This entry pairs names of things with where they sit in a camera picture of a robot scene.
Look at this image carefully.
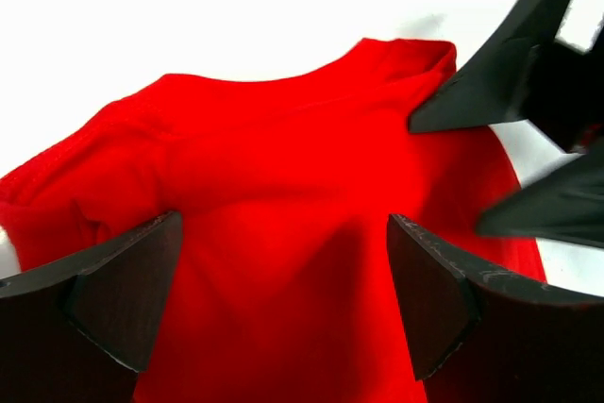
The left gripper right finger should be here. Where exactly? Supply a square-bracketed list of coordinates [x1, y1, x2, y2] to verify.
[387, 215, 603, 402]

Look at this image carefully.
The red t shirt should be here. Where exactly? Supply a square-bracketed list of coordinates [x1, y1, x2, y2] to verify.
[1, 39, 545, 402]

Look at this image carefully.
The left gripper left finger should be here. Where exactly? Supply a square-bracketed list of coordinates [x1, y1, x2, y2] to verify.
[1, 212, 182, 403]

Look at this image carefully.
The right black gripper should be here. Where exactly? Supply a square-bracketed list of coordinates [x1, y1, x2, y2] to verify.
[409, 0, 603, 248]

